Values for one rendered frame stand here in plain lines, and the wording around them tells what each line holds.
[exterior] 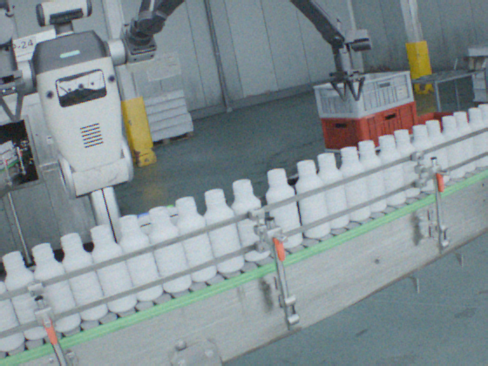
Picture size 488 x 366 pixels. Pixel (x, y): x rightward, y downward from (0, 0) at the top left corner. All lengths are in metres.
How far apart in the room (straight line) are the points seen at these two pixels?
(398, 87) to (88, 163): 2.62
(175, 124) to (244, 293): 9.69
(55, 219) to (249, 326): 3.81
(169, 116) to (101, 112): 9.12
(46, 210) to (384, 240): 3.85
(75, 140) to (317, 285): 0.79
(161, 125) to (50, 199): 6.10
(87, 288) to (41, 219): 3.84
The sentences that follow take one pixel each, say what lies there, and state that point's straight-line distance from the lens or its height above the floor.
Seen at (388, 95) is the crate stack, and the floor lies 0.98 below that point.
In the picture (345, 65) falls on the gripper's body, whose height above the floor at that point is 1.33.
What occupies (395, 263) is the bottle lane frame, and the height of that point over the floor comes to 0.87.
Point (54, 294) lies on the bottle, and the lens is 0.99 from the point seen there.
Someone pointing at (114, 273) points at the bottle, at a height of 1.08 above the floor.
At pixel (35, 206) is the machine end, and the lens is 4.81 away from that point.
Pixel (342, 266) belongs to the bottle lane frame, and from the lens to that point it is 1.20.
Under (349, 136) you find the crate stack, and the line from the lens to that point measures 3.58.
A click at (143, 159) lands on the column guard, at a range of 8.77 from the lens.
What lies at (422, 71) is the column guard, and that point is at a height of 0.47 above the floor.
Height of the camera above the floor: 1.42
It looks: 14 degrees down
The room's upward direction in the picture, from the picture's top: 11 degrees counter-clockwise
